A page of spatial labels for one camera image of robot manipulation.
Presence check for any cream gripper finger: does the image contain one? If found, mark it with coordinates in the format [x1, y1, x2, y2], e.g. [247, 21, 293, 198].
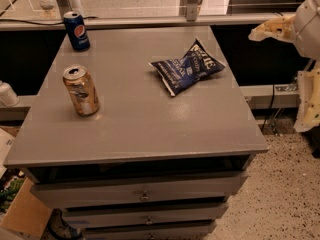
[248, 16, 296, 43]
[294, 68, 320, 132]

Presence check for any blue chip bag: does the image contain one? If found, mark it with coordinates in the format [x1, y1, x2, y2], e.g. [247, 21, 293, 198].
[150, 38, 225, 97]

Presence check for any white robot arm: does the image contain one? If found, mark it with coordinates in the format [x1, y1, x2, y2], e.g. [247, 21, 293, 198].
[248, 0, 320, 132]

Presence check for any blue Pepsi can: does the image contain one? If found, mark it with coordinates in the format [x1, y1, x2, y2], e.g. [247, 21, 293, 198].
[63, 11, 90, 51]

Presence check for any orange soda can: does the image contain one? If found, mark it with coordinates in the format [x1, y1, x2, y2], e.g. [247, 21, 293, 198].
[63, 65, 100, 116]

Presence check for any middle grey drawer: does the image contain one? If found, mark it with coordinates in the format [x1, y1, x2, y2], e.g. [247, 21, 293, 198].
[63, 202, 228, 228]

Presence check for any grey drawer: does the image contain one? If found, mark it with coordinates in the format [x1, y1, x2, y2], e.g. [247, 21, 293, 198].
[31, 171, 248, 209]
[83, 220, 216, 240]
[63, 202, 228, 228]

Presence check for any grey drawer cabinet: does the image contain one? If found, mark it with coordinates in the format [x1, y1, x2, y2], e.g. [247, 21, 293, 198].
[3, 26, 270, 240]

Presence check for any bottom grey drawer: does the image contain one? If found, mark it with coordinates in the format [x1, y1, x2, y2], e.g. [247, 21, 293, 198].
[83, 220, 216, 240]

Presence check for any top grey drawer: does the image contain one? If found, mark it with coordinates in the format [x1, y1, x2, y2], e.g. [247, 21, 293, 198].
[31, 171, 248, 209]

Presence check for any white cylinder at left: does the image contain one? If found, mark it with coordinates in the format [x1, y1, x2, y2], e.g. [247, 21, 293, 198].
[0, 81, 19, 106]

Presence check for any cardboard box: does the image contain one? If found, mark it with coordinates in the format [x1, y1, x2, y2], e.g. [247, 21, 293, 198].
[0, 178, 52, 240]

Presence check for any grey metal rail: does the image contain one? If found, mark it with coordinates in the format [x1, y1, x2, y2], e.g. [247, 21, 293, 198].
[240, 84, 300, 109]

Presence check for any black cable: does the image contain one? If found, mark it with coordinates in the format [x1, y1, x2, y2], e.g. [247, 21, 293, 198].
[260, 83, 276, 132]

